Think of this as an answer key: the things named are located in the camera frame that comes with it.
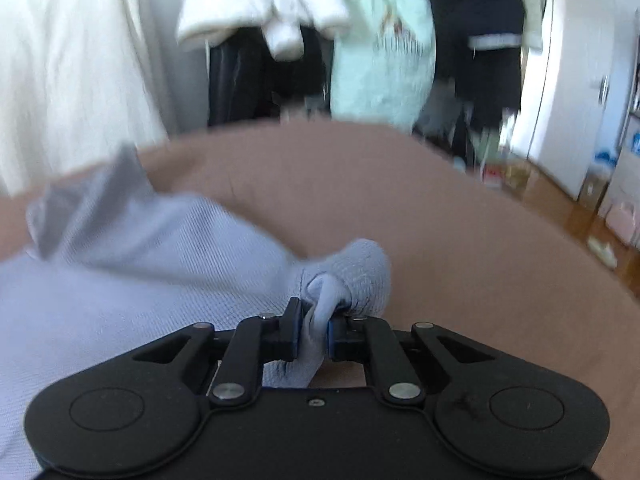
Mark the dark coat with grey stripes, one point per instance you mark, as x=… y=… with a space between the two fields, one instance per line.
x=485 y=15

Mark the white quilted jacket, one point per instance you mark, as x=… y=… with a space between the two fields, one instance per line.
x=225 y=5

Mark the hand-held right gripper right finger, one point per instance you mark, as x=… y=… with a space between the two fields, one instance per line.
x=331 y=335

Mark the cardboard box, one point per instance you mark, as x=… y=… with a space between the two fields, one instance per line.
x=625 y=175

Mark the grey mesh shirt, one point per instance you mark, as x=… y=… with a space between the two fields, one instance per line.
x=150 y=260

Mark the pale hanging garment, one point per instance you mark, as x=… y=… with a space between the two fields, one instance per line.
x=532 y=5

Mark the white door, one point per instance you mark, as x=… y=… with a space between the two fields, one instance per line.
x=565 y=85

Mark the brown bed sheet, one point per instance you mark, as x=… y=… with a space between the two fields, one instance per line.
x=475 y=235

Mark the cream cloth cover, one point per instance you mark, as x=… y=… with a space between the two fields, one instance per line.
x=65 y=60

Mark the black hanging garment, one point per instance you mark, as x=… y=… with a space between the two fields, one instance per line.
x=240 y=85

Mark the mint green printed garment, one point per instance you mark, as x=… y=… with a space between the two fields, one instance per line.
x=375 y=75

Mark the pink box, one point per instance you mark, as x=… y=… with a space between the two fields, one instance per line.
x=622 y=222

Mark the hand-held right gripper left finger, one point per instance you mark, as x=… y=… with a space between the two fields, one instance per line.
x=296 y=332

